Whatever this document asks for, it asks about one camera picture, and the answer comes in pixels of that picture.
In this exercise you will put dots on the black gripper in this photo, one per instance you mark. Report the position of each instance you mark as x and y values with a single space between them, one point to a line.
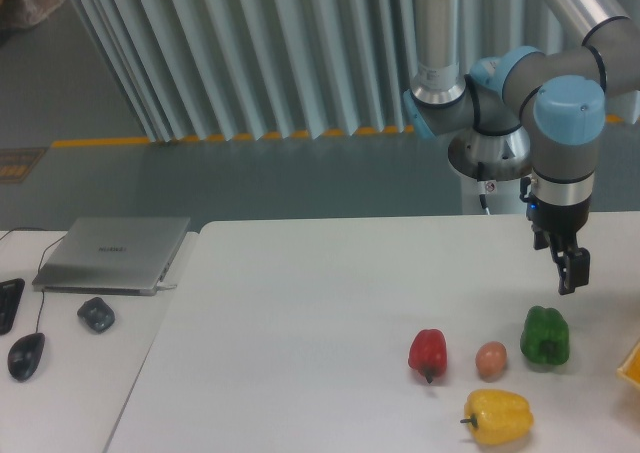
562 209

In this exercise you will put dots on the red bell pepper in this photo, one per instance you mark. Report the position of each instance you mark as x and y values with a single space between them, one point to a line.
428 354

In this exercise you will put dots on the black computer mouse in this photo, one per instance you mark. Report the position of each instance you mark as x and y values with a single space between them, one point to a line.
25 355

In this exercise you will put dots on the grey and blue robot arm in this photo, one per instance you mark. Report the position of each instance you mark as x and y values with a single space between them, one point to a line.
529 116

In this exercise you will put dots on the yellow basket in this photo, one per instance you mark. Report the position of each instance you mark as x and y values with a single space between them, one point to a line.
628 370

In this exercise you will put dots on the green bell pepper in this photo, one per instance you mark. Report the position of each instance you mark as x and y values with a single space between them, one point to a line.
545 338

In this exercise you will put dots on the brown egg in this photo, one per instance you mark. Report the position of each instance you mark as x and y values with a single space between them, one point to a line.
491 359

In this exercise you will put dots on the yellow bell pepper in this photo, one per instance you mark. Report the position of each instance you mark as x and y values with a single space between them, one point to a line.
495 417

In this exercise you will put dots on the grey folding screen partition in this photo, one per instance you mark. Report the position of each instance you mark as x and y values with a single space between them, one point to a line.
260 68

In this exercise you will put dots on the silver laptop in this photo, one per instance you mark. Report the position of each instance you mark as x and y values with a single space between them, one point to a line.
113 255

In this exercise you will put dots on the small dark grey tray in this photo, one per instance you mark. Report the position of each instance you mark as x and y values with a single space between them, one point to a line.
97 315

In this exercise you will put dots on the black keyboard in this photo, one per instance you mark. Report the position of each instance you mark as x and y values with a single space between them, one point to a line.
10 297

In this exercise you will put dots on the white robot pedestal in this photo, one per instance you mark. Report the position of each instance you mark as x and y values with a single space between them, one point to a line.
500 198

